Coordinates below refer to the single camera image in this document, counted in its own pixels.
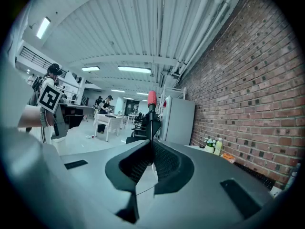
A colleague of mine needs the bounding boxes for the small white bottle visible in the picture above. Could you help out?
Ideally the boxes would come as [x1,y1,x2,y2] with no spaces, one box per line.
[284,163,301,191]

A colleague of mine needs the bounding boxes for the yellow-green drink bottle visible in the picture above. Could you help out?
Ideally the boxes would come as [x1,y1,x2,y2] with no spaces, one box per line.
[213,137,224,156]

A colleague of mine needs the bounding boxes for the orange-handled screwdriver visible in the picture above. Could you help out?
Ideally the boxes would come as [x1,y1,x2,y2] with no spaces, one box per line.
[146,90,159,143]

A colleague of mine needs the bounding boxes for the ceiling light panel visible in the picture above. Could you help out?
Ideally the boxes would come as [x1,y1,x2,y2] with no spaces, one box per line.
[36,16,51,40]
[117,65,152,74]

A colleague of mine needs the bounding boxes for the black office chair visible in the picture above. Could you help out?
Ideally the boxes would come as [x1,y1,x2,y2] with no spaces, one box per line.
[131,112,163,138]
[125,133,151,145]

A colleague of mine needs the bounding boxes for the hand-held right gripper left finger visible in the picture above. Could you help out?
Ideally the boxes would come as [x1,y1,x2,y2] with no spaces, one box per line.
[59,138,154,228]

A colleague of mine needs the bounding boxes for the person's white printed shirt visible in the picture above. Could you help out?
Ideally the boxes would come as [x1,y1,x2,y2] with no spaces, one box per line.
[0,63,63,224]

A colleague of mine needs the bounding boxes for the white table with cloth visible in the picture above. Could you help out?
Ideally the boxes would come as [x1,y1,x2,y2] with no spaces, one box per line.
[93,113,124,142]

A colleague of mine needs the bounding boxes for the black keyboard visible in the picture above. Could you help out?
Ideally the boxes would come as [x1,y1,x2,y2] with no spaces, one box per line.
[234,162,276,191]

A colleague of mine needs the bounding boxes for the orange box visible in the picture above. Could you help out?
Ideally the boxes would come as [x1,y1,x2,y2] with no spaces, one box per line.
[221,152,237,165]

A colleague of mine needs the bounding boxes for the white ceiling pipes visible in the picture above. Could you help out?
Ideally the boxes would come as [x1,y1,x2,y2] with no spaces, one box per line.
[170,0,247,77]

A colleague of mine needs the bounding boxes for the grey metal cabinet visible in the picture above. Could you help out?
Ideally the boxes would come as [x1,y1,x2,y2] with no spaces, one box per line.
[158,94,196,146]

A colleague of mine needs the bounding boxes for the person's left forearm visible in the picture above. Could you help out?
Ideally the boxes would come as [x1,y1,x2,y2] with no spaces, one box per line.
[17,104,56,129]

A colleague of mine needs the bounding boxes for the white pot of flowers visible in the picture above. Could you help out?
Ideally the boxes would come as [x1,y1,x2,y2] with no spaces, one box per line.
[203,137,216,154]

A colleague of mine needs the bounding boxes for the black railing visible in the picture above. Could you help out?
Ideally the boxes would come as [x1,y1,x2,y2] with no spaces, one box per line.
[18,46,52,69]

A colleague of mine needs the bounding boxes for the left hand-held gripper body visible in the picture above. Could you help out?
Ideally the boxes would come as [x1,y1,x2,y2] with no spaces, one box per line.
[36,82,71,138]

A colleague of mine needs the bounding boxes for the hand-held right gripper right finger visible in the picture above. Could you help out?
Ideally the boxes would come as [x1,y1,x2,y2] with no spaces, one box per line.
[152,139,273,228]

